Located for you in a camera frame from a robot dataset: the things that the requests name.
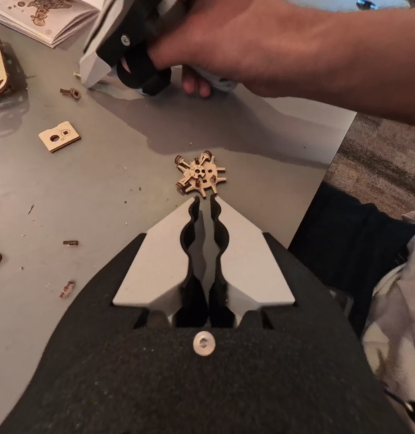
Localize square wooden plate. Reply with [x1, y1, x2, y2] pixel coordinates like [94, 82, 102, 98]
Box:
[39, 121, 82, 153]

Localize person's right hand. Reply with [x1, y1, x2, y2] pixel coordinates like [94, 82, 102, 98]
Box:
[147, 0, 308, 99]

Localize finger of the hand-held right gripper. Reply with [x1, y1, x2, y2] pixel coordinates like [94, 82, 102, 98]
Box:
[79, 0, 127, 90]

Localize dark blue jeans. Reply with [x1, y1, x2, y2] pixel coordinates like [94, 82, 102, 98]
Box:
[287, 181, 415, 340]

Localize wooden spiked gear disc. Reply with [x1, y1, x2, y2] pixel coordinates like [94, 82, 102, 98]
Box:
[175, 150, 227, 199]

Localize grey desk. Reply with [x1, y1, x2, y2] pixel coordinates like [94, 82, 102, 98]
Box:
[0, 0, 411, 424]

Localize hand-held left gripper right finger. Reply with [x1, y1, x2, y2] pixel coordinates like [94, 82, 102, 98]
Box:
[208, 194, 295, 328]

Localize white shirt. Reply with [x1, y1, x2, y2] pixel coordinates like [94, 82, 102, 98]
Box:
[361, 210, 415, 434]

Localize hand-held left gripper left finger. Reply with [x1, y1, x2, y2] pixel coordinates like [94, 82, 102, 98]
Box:
[113, 196, 208, 328]

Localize instruction booklet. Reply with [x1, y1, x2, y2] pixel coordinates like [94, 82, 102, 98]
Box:
[0, 0, 106, 48]

